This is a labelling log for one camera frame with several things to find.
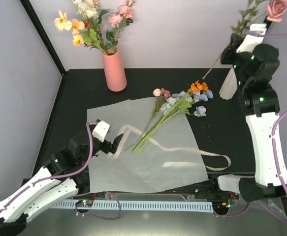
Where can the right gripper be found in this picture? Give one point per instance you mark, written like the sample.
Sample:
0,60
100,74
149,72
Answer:
226,58

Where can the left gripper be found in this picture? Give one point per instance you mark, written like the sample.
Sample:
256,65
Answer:
107,148

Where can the cream ribbon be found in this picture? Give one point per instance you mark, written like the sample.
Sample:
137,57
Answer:
125,130

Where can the white wrapping paper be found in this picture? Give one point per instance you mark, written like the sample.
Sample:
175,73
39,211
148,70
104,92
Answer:
153,170

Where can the orange poppy stem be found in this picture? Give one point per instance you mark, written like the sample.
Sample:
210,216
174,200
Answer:
175,110

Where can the pink cream rose stem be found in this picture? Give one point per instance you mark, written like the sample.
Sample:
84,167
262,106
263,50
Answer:
274,13

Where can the mauve brown rose stem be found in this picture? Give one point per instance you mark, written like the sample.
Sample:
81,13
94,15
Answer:
163,106

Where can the blue hydrangea stem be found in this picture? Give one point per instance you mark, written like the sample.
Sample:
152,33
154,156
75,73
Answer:
182,105

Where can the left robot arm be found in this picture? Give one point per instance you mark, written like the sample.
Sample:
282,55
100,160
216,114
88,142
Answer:
61,176

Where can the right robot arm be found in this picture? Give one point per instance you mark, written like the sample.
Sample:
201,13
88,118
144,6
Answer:
260,104

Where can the white ribbed vase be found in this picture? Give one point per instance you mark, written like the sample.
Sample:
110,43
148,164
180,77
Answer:
229,85

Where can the pink vase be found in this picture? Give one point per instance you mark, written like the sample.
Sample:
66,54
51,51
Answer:
114,72

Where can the flowers in pink vase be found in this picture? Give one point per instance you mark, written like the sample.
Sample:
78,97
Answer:
88,30

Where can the left circuit board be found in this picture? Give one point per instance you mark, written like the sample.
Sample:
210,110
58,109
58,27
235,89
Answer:
84,203

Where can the circuit board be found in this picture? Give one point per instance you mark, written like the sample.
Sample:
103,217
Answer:
220,205
84,203

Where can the right circuit board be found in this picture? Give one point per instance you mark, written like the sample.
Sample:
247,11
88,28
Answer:
220,205

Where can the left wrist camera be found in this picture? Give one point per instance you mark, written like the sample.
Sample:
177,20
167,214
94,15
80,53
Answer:
100,129

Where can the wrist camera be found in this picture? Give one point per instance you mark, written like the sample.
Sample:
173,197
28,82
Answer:
253,37
100,129

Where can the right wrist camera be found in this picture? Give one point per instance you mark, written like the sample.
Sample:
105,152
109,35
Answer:
253,37

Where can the white slotted cable duct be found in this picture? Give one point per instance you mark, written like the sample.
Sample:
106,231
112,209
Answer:
139,206

